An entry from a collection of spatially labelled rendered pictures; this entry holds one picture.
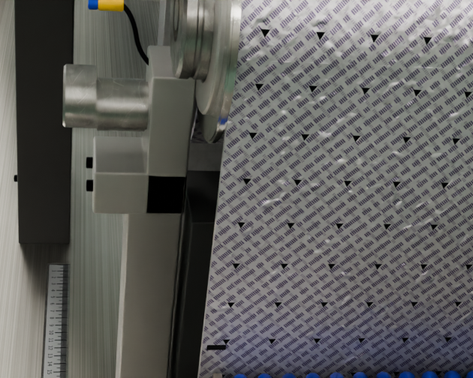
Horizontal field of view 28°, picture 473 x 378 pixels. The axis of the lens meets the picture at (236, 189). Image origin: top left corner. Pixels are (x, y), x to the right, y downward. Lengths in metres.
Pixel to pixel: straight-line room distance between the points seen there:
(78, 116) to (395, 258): 0.21
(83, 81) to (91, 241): 0.39
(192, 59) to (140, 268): 0.19
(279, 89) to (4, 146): 0.65
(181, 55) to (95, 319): 0.39
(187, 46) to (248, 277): 0.15
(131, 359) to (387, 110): 0.29
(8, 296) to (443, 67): 0.50
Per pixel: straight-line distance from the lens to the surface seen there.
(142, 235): 0.64
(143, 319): 0.68
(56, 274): 0.91
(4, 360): 0.82
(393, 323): 0.62
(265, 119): 0.51
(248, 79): 0.50
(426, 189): 0.56
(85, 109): 0.59
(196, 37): 0.52
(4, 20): 1.47
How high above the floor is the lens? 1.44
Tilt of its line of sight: 31 degrees down
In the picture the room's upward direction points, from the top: 7 degrees clockwise
